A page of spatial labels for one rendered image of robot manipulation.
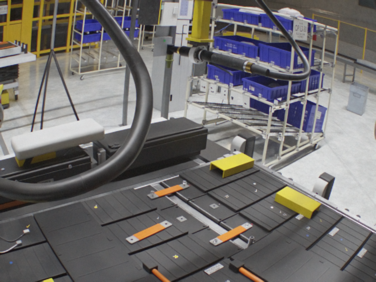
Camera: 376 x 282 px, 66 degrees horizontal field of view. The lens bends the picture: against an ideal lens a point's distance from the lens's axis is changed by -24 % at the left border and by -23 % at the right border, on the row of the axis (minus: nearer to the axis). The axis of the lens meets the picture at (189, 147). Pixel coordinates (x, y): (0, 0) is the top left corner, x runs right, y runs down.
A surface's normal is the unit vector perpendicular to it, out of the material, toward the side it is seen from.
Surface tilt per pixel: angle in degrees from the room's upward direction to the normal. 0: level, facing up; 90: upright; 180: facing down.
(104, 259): 0
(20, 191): 46
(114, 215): 0
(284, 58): 94
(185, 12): 90
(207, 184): 0
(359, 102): 90
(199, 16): 90
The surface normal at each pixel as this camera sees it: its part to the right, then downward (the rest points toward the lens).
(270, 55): -0.74, 0.29
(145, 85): 0.36, -0.41
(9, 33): 0.64, 0.36
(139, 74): -0.21, -0.20
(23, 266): 0.08, -0.91
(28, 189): 0.10, -0.35
